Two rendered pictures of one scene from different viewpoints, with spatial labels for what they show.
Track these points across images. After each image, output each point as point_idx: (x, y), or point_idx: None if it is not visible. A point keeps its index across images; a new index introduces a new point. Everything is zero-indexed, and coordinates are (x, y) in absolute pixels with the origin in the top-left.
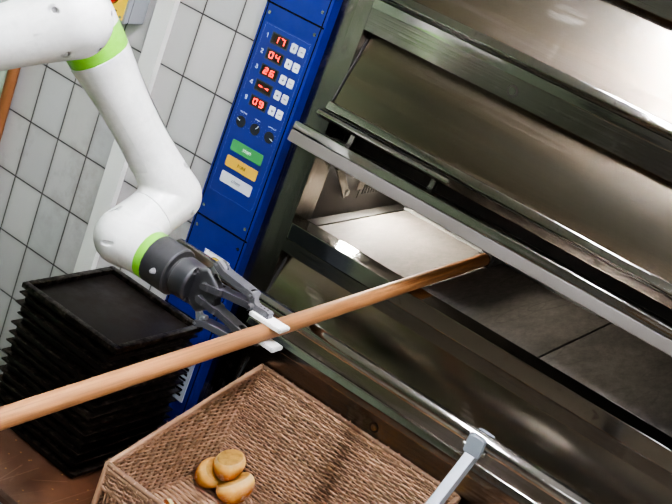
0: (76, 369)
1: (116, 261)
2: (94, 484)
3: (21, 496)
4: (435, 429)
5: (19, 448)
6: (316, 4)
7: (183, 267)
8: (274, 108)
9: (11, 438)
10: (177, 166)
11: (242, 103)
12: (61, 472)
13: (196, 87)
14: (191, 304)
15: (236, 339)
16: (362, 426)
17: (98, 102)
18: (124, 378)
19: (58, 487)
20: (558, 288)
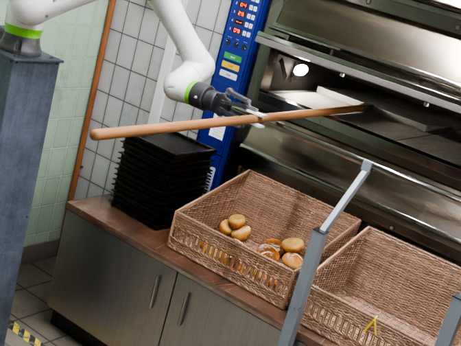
0: (155, 169)
1: (175, 97)
2: (167, 233)
3: (132, 235)
4: (344, 185)
5: (127, 217)
6: None
7: (210, 93)
8: (245, 31)
9: (122, 214)
10: (202, 49)
11: (228, 32)
12: (150, 227)
13: (203, 29)
14: (216, 112)
15: (242, 117)
16: (305, 193)
17: (162, 16)
18: (193, 123)
19: (149, 233)
20: (401, 90)
